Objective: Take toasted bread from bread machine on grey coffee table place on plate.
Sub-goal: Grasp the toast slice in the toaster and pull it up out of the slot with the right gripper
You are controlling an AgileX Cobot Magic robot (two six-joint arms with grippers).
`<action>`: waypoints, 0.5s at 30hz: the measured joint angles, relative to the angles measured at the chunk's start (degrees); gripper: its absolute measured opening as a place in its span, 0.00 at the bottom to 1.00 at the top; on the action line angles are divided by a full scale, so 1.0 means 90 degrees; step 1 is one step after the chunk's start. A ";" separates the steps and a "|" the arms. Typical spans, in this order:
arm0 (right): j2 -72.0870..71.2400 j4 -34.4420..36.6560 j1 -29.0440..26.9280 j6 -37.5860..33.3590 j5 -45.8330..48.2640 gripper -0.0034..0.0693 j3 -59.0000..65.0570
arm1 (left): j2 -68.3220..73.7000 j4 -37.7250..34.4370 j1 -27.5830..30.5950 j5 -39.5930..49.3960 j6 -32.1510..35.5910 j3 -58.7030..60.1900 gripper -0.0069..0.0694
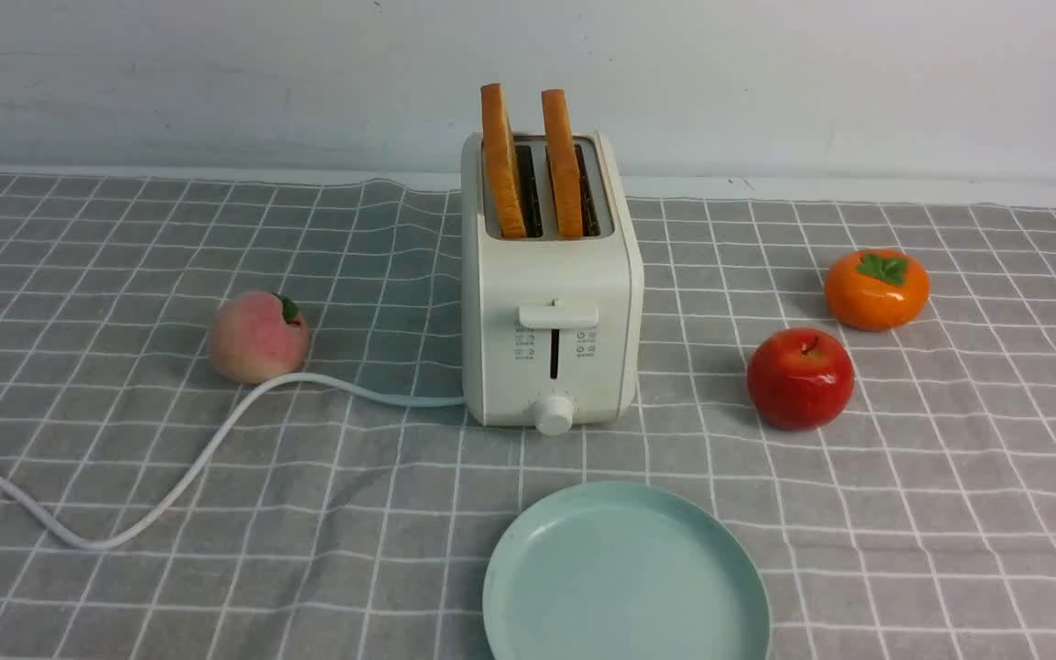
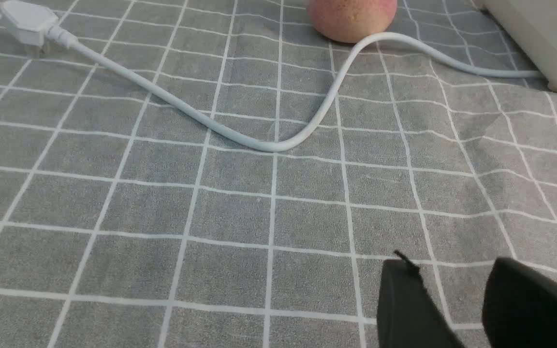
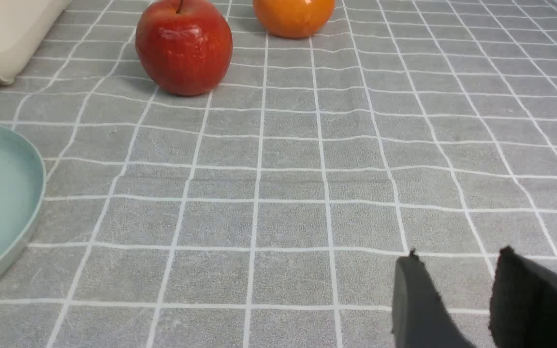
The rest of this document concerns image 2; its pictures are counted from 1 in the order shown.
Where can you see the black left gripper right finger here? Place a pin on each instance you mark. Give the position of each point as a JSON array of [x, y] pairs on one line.
[[520, 307]]

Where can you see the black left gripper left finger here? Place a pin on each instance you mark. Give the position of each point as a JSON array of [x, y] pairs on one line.
[[406, 315]]

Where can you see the pink peach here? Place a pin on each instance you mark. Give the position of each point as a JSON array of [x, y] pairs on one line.
[[349, 21]]

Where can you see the grey checked tablecloth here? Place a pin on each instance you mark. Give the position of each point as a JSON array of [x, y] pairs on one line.
[[124, 223]]

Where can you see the white two-slot toaster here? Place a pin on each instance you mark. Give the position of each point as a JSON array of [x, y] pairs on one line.
[[532, 24]]

